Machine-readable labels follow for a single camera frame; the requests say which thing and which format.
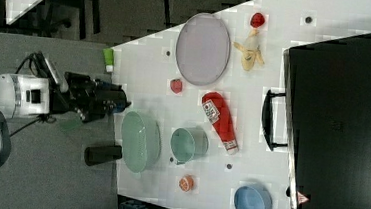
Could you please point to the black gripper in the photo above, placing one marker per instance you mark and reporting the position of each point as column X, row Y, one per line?
column 91, row 99

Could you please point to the red plush ketchup bottle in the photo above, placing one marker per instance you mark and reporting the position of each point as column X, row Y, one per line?
column 218, row 113

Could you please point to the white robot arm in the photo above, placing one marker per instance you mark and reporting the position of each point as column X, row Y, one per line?
column 25, row 96

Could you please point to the green perforated strainer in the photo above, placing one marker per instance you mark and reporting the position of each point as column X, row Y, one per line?
column 140, row 141

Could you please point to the green white tube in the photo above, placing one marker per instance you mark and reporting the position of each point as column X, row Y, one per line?
column 108, row 54

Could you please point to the red strawberry near plate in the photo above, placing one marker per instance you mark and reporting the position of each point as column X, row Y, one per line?
column 176, row 86

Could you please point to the green cup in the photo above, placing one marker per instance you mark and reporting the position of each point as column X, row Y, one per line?
column 188, row 144

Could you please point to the grey round plate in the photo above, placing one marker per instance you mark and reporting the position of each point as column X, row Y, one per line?
column 202, row 49

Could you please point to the orange slice toy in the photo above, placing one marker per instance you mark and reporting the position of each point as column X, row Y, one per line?
column 186, row 183

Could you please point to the red strawberry near banana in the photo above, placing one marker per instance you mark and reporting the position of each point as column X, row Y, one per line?
column 257, row 20

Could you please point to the blue bowl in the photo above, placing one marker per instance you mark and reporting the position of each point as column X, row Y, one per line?
column 252, row 196

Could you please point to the black toaster oven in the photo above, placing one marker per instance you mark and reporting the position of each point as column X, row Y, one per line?
column 328, row 112

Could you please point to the black cylinder post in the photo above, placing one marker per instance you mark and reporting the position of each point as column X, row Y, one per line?
column 102, row 154

